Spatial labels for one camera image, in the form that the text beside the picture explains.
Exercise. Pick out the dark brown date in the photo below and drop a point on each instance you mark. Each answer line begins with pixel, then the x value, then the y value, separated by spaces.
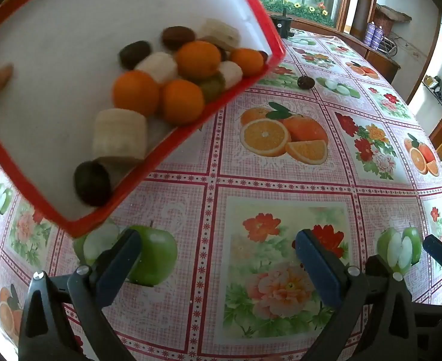
pixel 92 183
pixel 305 82
pixel 134 53
pixel 177 37

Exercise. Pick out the wicker basket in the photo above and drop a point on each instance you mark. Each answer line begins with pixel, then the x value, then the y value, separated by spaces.
pixel 388 15

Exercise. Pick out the peeled banana piece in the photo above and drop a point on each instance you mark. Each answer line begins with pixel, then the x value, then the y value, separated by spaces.
pixel 120 139
pixel 231 73
pixel 157 67
pixel 221 34

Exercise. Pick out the red rimmed white tray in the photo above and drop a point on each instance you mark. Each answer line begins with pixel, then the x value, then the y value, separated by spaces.
pixel 55 45

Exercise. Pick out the orange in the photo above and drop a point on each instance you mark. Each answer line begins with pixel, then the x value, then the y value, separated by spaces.
pixel 248 61
pixel 198 59
pixel 135 92
pixel 182 101

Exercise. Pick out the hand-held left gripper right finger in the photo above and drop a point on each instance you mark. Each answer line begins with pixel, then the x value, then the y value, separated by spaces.
pixel 318 267

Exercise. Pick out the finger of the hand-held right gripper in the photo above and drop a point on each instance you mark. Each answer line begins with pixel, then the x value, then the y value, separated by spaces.
pixel 435 314
pixel 437 250

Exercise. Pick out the floral fruit printed tablecloth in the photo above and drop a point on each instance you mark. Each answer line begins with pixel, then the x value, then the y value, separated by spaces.
pixel 243 195

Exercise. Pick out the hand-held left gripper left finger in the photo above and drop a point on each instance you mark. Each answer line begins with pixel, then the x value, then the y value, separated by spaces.
pixel 119 267

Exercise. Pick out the green kiwi piece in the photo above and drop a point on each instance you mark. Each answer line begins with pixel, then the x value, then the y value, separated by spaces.
pixel 213 86

